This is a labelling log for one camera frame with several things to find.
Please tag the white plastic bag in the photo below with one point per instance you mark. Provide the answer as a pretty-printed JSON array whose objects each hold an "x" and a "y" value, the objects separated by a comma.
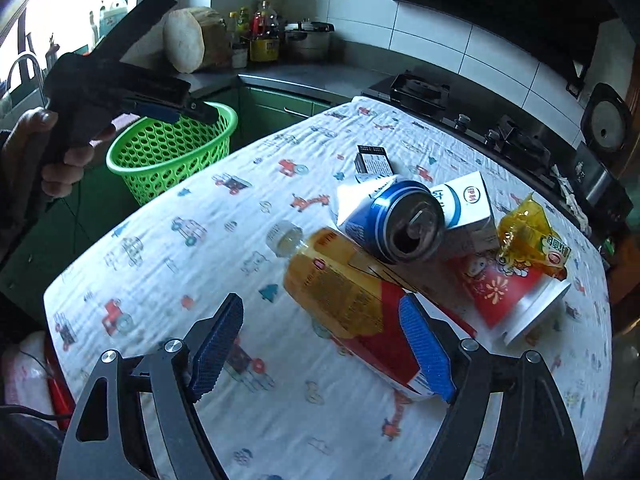
[{"x": 25, "y": 370}]

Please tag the blue drink can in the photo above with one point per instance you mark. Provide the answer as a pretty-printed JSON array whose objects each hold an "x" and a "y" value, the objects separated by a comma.
[{"x": 375, "y": 215}]

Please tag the white spray bottle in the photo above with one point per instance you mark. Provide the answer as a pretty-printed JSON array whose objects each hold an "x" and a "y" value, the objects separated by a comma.
[{"x": 95, "y": 27}]

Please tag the red paper cup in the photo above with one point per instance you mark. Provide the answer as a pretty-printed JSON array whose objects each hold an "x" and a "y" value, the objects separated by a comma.
[{"x": 495, "y": 287}]

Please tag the steel cooking pot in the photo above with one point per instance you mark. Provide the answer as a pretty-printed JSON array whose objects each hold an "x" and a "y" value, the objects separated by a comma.
[{"x": 307, "y": 40}]

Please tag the dark oil bottle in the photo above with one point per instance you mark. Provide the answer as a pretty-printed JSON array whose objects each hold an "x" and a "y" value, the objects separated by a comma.
[{"x": 264, "y": 22}]

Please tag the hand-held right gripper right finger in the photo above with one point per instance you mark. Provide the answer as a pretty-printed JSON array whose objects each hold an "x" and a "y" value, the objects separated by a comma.
[{"x": 427, "y": 355}]

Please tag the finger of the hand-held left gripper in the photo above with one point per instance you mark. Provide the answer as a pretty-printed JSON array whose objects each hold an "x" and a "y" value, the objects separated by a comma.
[
  {"x": 155, "y": 111},
  {"x": 155, "y": 85}
]

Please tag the detergent bottle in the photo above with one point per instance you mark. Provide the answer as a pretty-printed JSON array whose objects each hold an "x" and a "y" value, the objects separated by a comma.
[{"x": 115, "y": 14}]

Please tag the black gas stove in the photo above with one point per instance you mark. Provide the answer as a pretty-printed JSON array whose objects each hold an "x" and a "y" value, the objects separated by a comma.
[{"x": 470, "y": 115}]

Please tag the black range hood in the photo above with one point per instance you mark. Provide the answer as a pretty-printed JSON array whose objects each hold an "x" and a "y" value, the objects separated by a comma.
[{"x": 500, "y": 0}]

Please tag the round wooden chopping block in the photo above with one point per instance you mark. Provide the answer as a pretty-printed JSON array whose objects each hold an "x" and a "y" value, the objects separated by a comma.
[{"x": 187, "y": 40}]

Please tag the green kitchen cabinet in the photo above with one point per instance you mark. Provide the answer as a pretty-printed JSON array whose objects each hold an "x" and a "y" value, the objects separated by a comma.
[{"x": 270, "y": 110}]

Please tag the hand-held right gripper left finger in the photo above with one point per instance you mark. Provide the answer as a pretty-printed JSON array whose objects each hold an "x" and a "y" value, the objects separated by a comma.
[{"x": 215, "y": 355}]

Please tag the person's left hand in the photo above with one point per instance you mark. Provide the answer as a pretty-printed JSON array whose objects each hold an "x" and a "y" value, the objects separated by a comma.
[{"x": 62, "y": 172}]

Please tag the small black box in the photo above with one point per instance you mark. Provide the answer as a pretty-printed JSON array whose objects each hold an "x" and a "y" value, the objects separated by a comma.
[{"x": 375, "y": 162}]

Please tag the white jar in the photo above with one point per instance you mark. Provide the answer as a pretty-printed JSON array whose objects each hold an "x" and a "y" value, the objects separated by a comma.
[{"x": 239, "y": 56}]

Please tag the black rice cooker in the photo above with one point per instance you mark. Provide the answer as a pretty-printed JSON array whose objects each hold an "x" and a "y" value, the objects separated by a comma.
[{"x": 602, "y": 180}]

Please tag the green label bottle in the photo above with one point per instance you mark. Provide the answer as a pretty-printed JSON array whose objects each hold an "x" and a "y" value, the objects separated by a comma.
[{"x": 243, "y": 20}]

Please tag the green plastic basket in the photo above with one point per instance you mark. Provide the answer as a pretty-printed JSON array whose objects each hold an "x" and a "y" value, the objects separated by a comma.
[{"x": 165, "y": 160}]

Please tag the yellow cap bottle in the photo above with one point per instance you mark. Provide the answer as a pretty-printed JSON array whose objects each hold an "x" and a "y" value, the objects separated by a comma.
[{"x": 233, "y": 24}]

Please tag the yellow drink bottle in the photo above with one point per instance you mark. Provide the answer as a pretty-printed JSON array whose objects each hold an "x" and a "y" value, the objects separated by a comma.
[{"x": 330, "y": 285}]

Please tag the yellow snack wrapper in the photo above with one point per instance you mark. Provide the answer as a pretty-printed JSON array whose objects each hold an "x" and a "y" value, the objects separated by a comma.
[{"x": 525, "y": 230}]

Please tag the vehicle printed white cloth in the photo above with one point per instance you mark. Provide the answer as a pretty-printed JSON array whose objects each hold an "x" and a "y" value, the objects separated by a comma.
[{"x": 200, "y": 260}]

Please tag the wall outlet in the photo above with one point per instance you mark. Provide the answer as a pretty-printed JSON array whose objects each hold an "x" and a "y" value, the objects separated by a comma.
[{"x": 573, "y": 91}]

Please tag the black burner grate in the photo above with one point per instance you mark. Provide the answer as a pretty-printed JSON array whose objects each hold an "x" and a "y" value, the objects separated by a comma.
[
  {"x": 417, "y": 91},
  {"x": 525, "y": 140}
]

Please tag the yellow container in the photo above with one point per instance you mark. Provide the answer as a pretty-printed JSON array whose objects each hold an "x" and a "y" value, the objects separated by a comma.
[{"x": 264, "y": 50}]

